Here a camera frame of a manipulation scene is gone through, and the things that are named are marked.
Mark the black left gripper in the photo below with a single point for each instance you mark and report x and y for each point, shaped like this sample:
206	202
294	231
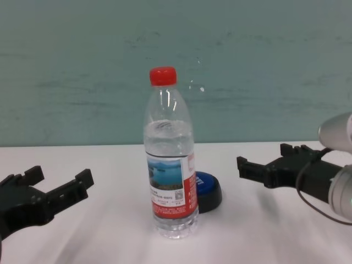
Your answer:
24	209

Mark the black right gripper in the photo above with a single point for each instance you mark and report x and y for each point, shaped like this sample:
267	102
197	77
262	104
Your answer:
288	173

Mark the blue push button black base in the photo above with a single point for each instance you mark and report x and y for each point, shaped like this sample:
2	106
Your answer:
209	189

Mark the clear water bottle red cap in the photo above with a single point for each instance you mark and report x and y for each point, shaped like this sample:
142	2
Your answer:
169	143

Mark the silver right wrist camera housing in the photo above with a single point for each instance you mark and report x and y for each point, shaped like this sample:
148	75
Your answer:
336	132

